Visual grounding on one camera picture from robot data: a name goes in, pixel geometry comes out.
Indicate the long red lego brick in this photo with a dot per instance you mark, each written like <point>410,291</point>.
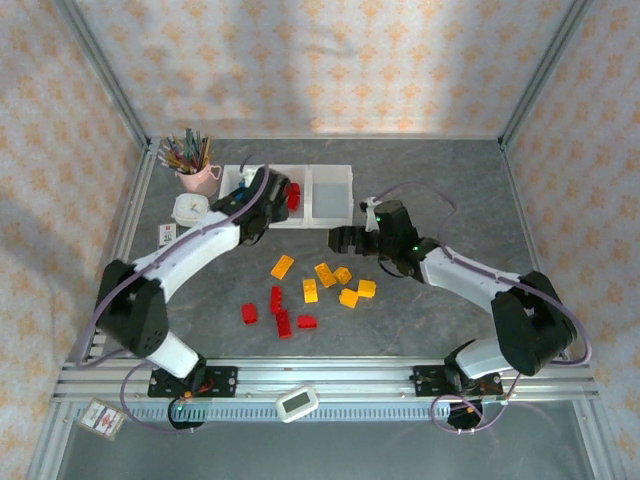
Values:
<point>276,299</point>
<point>283,323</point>

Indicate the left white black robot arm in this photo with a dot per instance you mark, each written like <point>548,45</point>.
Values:
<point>190,250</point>

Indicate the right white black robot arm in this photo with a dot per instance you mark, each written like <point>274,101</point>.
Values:
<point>465,275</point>

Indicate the pink cup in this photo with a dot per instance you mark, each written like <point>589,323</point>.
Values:
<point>199,179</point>

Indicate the white square clock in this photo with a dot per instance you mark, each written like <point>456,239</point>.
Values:
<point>191,211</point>

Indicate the small black white card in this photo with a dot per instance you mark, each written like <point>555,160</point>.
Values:
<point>168,235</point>

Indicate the bundle of coloured pens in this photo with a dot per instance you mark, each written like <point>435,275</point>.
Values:
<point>185,150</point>

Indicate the white digital timer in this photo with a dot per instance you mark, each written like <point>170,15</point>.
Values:
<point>299,402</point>

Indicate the playing card box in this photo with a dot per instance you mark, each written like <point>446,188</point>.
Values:
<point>101,418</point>

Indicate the aluminium frame rail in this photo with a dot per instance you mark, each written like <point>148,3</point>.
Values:
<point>131,210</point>
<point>325,136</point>
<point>533,250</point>

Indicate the aluminium mounting rail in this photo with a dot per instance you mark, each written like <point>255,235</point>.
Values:
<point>325,380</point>

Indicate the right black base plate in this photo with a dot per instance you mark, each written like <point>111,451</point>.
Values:
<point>427,380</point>

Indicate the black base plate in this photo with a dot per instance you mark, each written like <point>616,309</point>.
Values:
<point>427,380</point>
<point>222,382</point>

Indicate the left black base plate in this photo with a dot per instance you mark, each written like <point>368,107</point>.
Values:
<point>222,382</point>

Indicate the aluminium frame post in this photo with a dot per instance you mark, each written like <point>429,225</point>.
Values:
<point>600,440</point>
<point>550,65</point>
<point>100,65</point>
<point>50,440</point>

